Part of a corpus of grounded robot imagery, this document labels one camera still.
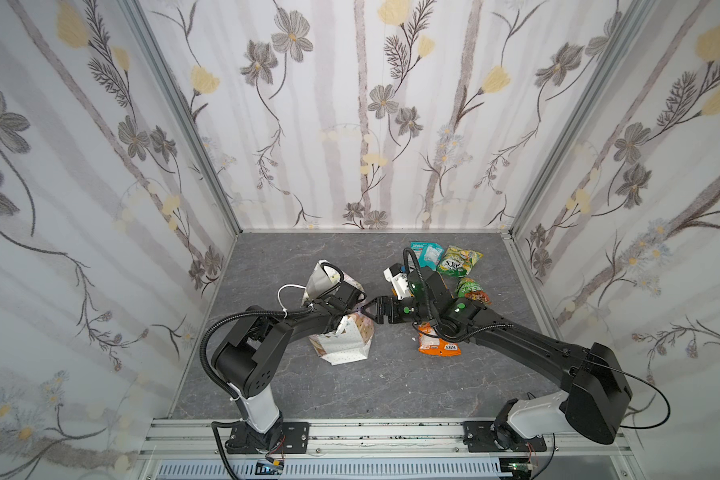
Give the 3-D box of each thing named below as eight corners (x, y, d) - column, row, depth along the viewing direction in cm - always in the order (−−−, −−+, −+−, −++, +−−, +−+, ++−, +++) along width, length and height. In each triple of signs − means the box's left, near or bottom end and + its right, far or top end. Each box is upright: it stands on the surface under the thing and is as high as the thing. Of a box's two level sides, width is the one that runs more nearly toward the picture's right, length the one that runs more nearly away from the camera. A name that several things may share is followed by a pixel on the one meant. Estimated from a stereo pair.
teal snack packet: (412, 270, 111) (414, 263, 108) (409, 247, 118) (411, 240, 115) (443, 270, 111) (446, 263, 108) (438, 247, 119) (441, 240, 115)
